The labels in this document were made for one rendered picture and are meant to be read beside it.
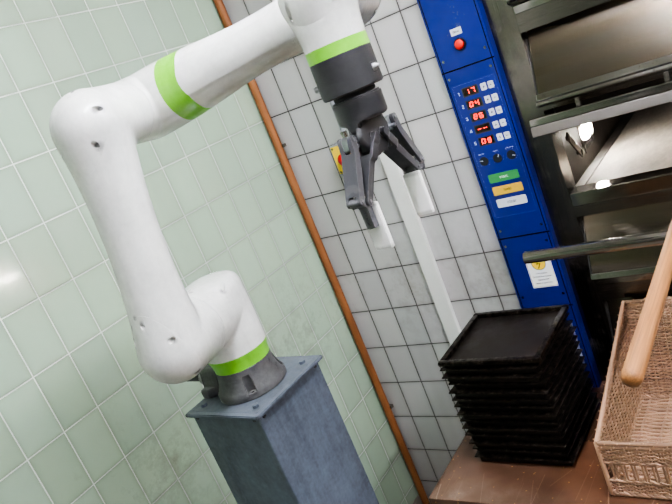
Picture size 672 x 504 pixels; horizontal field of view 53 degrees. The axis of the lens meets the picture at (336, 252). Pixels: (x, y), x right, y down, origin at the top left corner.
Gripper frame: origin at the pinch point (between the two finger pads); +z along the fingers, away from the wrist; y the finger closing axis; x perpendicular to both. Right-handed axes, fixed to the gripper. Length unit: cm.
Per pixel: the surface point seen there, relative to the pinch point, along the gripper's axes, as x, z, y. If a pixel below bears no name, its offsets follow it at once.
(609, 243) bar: 9, 31, -58
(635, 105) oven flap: 16, 7, -81
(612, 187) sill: 2, 30, -96
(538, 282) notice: -25, 52, -93
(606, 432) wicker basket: -3, 77, -54
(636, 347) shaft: 24.6, 28.1, -7.9
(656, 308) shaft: 25.3, 28.3, -20.2
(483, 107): -23, -1, -92
